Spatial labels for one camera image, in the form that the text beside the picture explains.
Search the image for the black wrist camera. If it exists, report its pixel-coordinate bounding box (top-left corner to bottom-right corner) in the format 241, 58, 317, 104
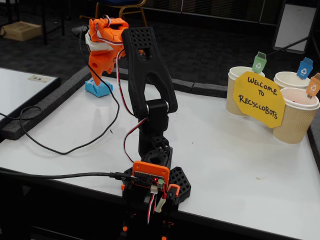
71, 24, 90, 36

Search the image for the thin black camera cable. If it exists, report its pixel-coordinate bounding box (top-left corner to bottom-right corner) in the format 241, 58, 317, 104
0, 24, 120, 155

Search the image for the orange gripper white tape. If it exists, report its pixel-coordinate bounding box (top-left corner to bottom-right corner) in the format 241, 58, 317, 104
84, 16, 130, 86

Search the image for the paper cup with blue tag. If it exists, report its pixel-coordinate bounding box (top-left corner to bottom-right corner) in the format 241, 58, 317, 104
273, 71, 312, 91

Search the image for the small paper label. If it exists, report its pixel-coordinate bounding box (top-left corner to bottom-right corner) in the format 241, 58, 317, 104
28, 74, 53, 84

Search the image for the blue recycling bin tag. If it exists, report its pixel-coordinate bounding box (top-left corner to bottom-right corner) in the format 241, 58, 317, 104
296, 56, 315, 80

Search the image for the paper cup with orange tag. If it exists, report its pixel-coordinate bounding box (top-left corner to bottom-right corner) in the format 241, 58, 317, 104
272, 87, 320, 145

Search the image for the red white black servo wire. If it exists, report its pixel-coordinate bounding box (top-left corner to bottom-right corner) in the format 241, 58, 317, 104
96, 14, 151, 165

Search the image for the white panel with black edge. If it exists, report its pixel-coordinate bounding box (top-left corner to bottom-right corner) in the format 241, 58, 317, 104
0, 67, 61, 128

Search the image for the brown cardboard box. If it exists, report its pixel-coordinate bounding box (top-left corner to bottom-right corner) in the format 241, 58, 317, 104
0, 21, 43, 42

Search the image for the orange cased controller board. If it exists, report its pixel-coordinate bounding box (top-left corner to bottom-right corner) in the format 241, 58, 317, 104
131, 160, 171, 193

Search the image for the black metal table frame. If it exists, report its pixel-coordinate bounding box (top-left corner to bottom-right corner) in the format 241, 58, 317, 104
39, 0, 66, 46

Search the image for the orange recycling bin tag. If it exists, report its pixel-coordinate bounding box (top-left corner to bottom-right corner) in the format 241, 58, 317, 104
306, 72, 320, 100

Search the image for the short black foam border strip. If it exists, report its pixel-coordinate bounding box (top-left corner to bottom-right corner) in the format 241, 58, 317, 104
192, 81, 228, 99

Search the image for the servo lead with white connector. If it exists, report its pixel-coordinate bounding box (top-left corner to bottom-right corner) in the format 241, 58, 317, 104
145, 186, 167, 226

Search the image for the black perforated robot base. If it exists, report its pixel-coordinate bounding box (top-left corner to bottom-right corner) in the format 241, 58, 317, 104
121, 166, 192, 240

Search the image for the blue paper package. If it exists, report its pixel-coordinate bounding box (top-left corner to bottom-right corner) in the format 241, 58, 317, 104
84, 77, 113, 99

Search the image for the yellow handwritten welcome sign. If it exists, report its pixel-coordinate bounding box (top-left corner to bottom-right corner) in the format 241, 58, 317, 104
232, 71, 286, 129

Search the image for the gold frame chair blue seat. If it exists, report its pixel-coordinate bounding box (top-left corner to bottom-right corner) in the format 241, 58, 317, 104
79, 0, 149, 28

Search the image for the black stand rod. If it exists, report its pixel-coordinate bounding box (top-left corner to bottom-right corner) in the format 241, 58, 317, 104
266, 34, 320, 57

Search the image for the white board on stand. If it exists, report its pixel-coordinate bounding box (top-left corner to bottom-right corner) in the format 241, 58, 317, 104
271, 1, 319, 55

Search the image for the paper cup with green tag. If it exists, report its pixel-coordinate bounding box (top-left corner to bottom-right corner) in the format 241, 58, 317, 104
226, 65, 265, 118

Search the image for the thick black board cable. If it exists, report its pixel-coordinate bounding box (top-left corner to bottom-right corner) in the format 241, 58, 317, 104
0, 166, 132, 181

